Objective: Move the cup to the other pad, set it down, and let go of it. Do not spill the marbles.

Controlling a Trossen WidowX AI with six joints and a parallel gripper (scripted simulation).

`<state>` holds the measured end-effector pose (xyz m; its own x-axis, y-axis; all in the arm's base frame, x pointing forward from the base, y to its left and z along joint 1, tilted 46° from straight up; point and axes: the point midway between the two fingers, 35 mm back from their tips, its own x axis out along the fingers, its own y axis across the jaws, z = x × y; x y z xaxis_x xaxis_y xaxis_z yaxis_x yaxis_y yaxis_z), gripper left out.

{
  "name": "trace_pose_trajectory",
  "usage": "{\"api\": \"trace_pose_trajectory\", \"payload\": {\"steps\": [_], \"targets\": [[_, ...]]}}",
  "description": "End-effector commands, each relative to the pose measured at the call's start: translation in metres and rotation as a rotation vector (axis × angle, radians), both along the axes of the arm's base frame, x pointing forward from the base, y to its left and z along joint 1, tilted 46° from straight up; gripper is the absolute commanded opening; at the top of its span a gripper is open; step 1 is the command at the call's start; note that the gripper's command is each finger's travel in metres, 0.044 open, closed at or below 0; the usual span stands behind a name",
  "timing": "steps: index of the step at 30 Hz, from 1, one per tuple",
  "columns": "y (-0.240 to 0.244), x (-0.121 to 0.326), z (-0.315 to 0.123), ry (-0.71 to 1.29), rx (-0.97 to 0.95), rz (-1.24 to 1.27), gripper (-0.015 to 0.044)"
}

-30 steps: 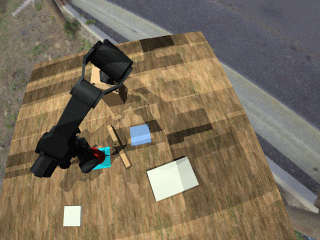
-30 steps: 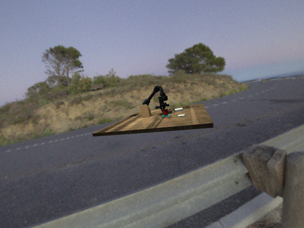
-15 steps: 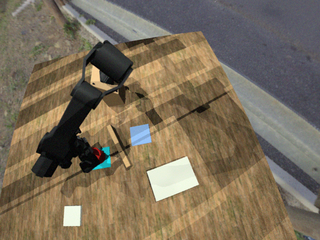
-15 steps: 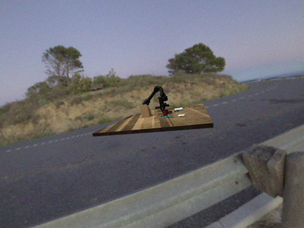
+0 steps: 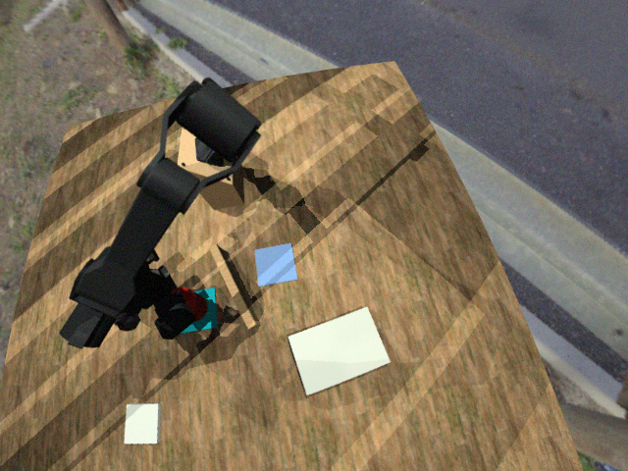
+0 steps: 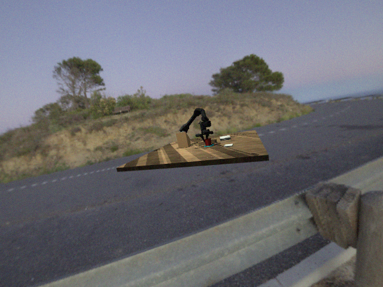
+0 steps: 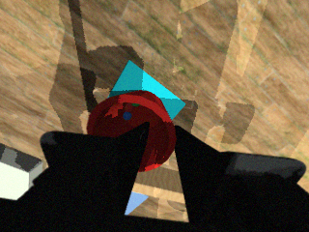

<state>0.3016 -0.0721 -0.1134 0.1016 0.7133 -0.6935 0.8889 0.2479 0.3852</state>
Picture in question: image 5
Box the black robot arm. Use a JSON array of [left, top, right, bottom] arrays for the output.
[[59, 78, 262, 348]]

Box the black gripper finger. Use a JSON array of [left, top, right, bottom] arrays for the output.
[[158, 265, 177, 293], [155, 290, 185, 317]]

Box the light wooden plank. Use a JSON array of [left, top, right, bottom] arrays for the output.
[[210, 244, 260, 329]]

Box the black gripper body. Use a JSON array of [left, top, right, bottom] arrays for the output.
[[142, 249, 195, 340]]

